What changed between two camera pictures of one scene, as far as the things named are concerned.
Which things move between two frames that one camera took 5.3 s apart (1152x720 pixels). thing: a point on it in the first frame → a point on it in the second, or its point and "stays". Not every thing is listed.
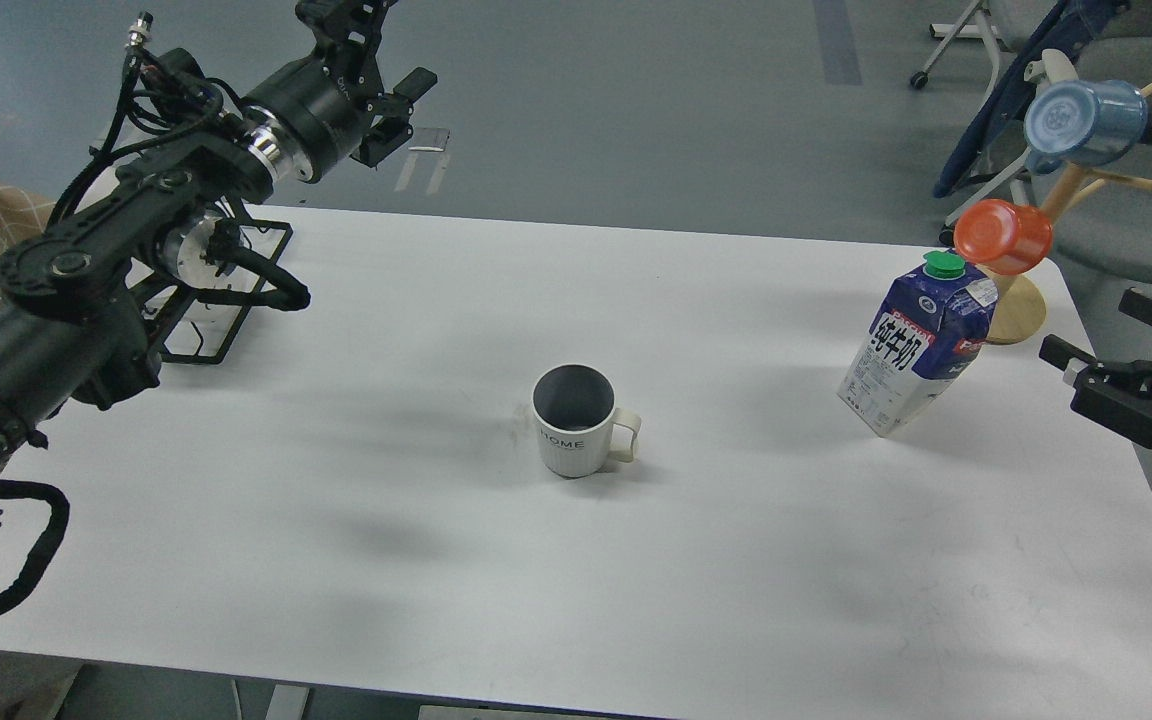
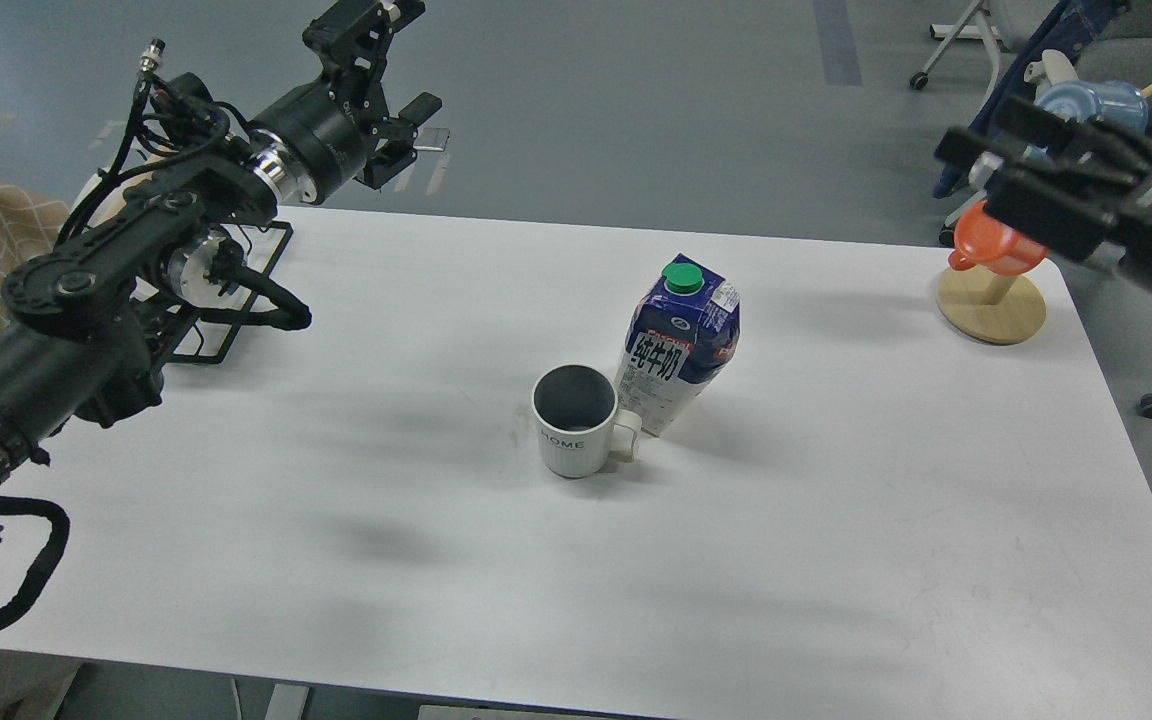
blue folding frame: [1002, 118] stays
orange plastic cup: [1002, 237] stays
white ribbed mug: [579, 428] stays
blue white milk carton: [926, 338] → [681, 335]
